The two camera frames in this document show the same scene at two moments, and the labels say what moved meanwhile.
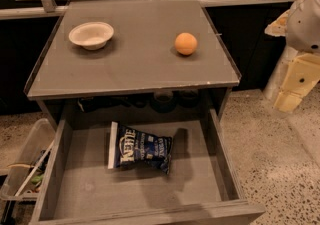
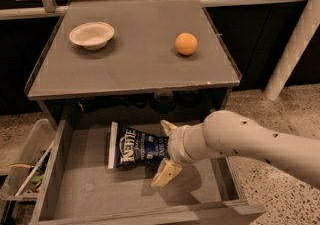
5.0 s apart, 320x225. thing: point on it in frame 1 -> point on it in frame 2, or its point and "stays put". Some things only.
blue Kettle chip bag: x=132 y=148 stays put
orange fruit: x=185 y=43 stays put
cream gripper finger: x=279 y=26 -> x=167 y=126
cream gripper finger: x=302 y=74 -> x=167 y=171
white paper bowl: x=91 y=35 stays put
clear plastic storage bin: x=25 y=175 stays put
